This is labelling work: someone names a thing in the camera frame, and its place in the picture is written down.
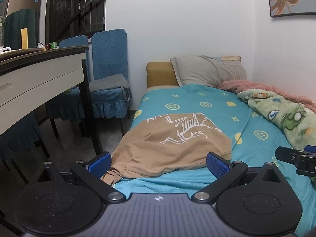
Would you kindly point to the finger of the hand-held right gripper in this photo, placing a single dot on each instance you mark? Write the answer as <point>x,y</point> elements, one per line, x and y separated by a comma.
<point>310,149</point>
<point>284,153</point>

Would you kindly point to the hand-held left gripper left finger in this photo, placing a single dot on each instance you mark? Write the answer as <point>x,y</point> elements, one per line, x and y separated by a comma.
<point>100,165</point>

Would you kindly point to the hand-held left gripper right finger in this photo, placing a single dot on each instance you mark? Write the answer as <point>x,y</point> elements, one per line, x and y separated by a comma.
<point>218,165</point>

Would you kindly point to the tan printed t-shirt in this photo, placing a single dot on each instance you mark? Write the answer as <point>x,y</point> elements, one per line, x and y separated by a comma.
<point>172,153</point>

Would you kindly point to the green cartoon print blanket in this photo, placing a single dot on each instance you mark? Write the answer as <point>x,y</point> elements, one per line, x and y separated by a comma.
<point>284,113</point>

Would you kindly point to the pink fluffy blanket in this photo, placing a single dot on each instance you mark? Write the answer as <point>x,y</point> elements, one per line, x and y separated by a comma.
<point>271,90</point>

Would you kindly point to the teal smiley print bedsheet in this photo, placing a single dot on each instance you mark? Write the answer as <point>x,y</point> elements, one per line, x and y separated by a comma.
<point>209,98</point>

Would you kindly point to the grey pillow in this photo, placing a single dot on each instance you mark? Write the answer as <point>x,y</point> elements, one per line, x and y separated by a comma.
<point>205,71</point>

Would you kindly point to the white desk with dark top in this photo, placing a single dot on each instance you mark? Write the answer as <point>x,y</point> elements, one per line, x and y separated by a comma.
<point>37,79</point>

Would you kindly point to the yellow trimmed pillow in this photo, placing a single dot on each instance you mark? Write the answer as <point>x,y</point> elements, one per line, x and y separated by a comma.
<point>229,58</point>

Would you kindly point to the tall blue covered chair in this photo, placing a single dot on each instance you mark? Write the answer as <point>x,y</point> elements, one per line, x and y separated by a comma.
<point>108,54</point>

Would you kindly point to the green can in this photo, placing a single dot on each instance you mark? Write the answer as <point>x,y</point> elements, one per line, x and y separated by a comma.
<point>54,45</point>

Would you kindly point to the white tissue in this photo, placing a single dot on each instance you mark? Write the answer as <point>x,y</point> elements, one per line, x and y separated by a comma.
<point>41,45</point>

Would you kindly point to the yellow board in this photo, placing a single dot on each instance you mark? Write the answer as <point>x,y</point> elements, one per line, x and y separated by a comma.
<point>24,38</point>

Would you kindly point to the white plastic item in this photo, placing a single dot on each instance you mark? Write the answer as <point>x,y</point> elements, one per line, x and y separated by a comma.
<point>6,49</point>

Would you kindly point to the dark window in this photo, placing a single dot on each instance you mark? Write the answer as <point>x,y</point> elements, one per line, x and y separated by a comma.
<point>74,9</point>

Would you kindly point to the dark green fabric cover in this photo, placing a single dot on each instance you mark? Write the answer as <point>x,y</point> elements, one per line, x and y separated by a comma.
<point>14,29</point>

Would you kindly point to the silver refrigerator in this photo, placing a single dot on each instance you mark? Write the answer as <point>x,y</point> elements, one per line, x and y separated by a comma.
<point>22,1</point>

